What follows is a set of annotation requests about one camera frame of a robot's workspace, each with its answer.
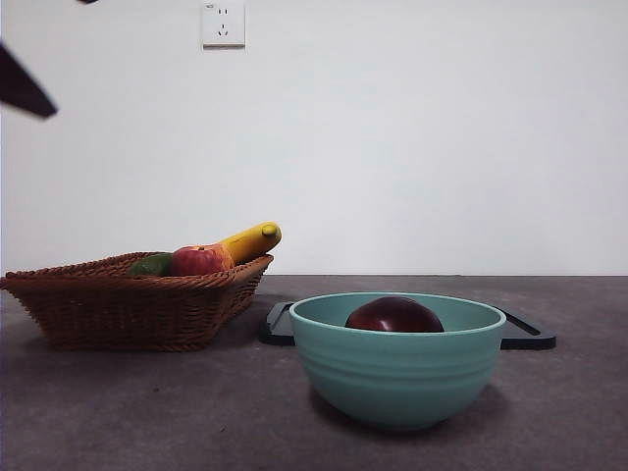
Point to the dark red plum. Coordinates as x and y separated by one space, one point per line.
392 316

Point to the teal ribbed bowl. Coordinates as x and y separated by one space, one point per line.
397 378

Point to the green avocado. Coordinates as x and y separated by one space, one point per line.
149 266

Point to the red apple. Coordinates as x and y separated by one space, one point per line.
196 262

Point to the brown wicker basket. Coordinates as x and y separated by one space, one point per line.
122 314

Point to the yellow banana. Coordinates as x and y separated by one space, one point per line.
247 243

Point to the black rectangular tray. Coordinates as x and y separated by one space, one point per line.
277 331

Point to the white wall socket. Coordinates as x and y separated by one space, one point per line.
224 24

